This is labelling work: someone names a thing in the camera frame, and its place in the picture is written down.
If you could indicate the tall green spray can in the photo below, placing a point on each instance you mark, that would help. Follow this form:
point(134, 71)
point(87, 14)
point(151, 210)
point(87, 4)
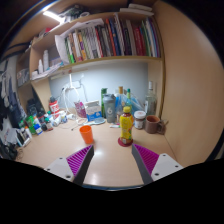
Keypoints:
point(103, 95)

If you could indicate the metal spoon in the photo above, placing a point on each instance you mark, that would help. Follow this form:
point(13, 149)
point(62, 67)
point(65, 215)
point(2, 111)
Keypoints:
point(165, 122)

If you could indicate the flat round red coaster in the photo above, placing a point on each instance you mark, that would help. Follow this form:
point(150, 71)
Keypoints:
point(125, 145)

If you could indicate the brown ceramic mug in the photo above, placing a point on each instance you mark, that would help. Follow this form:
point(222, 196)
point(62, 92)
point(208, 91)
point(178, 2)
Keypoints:
point(152, 125)

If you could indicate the small blue-labelled white bottle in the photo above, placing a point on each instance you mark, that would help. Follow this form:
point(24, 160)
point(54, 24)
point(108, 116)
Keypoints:
point(38, 127)

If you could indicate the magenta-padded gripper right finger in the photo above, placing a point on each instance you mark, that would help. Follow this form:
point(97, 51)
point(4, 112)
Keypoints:
point(165, 165)

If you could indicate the red and white canister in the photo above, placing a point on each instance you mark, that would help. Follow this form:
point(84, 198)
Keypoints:
point(54, 109)

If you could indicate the white desk lamp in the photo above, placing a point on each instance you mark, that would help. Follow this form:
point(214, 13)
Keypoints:
point(70, 83)

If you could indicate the white-lidded brown jar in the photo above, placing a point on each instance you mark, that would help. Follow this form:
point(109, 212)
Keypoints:
point(139, 121)

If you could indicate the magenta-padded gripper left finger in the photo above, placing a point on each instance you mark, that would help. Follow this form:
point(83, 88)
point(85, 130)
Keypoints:
point(61, 166)

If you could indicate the small green plastic bottle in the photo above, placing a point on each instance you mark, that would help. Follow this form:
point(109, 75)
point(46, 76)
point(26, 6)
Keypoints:
point(30, 123)

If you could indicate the orange plastic cup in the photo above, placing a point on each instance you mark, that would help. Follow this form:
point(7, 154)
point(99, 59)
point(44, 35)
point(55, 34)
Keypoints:
point(86, 135)

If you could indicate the pale blue hairbrush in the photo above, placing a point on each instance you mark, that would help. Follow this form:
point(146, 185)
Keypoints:
point(95, 122)

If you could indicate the clear glass bottle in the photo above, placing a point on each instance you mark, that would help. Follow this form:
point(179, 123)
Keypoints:
point(151, 103)

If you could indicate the blue and white carton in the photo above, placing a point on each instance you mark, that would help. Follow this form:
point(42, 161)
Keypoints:
point(93, 111)

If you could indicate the hanging dark clothes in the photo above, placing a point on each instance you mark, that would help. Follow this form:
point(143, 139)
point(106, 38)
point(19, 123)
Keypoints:
point(11, 100)

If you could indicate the pink packet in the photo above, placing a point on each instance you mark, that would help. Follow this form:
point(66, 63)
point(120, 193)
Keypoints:
point(80, 110)

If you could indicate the white tube light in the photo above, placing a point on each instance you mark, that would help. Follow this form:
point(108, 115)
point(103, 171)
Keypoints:
point(52, 16)

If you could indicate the yellow drink bottle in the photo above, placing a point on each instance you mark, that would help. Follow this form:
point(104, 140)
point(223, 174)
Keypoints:
point(126, 126)

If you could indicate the blue plastic bag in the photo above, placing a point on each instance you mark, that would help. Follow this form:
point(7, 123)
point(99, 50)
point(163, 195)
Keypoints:
point(138, 104)

